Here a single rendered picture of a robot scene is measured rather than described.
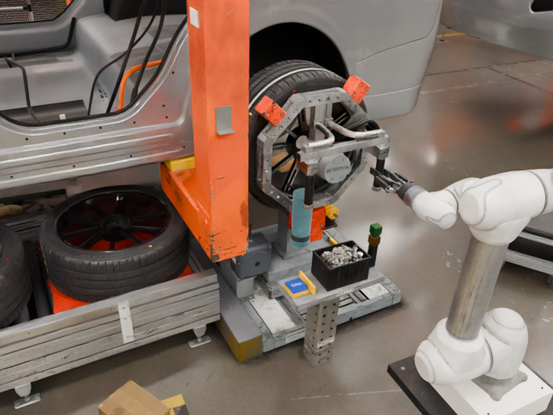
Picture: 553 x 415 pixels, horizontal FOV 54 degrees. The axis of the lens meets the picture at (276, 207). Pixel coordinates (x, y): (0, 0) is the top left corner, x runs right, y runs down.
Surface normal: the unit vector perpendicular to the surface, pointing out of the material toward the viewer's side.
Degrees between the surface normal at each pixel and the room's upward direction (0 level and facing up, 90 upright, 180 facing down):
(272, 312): 0
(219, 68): 90
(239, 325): 0
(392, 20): 90
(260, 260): 90
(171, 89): 90
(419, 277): 0
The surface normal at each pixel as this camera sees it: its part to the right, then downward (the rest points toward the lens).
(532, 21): -0.76, 0.32
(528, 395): 0.01, -0.85
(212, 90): 0.47, 0.48
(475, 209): -0.95, 0.07
